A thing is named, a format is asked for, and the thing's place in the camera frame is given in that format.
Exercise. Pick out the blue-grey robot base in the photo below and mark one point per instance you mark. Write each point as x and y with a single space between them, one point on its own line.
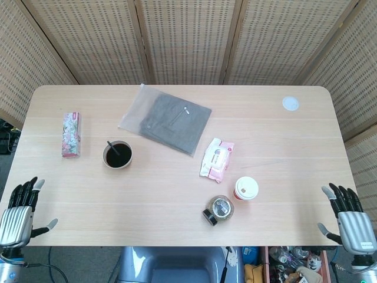
176 265

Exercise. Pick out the black plastic spoon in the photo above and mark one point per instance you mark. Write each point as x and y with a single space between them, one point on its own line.
113 148

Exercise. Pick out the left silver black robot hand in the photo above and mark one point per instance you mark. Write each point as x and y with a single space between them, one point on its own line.
16 224

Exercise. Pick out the clear bag with grey garment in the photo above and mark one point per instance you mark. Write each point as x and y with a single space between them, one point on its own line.
172 123

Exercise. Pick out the round glass jar black lid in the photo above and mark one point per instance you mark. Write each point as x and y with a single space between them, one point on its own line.
221 207

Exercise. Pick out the woven bamboo folding screen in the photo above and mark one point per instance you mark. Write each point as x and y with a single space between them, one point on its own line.
188 38

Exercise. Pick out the red paper cup white lid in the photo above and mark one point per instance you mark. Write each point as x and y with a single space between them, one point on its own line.
246 187

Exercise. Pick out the yellow cloth bag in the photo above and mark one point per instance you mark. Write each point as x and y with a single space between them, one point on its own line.
254 273

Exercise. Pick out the cup of black coffee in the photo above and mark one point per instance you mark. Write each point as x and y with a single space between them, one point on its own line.
123 160

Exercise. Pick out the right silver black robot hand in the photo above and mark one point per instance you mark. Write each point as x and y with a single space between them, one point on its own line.
356 228

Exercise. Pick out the pink floral tissue box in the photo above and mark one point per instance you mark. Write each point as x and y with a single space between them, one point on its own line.
71 135

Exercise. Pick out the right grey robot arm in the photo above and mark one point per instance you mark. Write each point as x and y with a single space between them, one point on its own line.
363 271

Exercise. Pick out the blue box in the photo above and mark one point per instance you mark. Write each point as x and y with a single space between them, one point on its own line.
250 254

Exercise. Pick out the pink white wet wipes pack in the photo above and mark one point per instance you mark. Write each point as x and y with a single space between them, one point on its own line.
216 159

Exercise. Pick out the red crate of clutter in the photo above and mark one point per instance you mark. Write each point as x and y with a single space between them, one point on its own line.
294 265

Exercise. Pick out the black equipment pile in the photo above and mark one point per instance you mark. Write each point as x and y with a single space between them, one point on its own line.
7 138

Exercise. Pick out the white perforated bracket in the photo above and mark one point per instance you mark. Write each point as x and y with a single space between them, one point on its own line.
232 258

